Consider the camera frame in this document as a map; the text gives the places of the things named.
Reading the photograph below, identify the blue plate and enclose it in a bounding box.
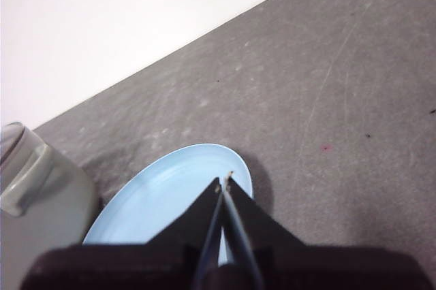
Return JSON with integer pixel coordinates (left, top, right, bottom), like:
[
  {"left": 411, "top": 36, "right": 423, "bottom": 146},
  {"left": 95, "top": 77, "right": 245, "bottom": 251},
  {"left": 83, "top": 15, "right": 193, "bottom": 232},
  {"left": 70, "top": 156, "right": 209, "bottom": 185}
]
[{"left": 82, "top": 143, "right": 255, "bottom": 267}]

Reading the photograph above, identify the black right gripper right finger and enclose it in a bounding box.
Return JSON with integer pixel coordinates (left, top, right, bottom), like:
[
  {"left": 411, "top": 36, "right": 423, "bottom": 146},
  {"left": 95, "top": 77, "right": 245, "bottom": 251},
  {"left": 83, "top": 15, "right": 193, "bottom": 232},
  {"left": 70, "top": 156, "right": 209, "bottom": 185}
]
[{"left": 223, "top": 177, "right": 429, "bottom": 290}]

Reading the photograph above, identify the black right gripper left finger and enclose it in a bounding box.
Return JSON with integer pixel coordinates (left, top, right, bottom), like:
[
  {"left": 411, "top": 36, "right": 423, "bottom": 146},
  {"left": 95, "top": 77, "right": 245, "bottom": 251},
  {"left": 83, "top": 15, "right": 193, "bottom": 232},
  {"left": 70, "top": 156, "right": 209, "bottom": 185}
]
[{"left": 20, "top": 176, "right": 223, "bottom": 290}]

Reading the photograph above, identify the green electric steamer pot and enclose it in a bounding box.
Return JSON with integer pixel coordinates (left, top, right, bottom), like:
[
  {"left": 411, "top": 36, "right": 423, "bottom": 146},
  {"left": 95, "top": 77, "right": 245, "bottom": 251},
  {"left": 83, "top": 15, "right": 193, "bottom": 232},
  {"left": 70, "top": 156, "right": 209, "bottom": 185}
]
[{"left": 0, "top": 128, "right": 100, "bottom": 290}]

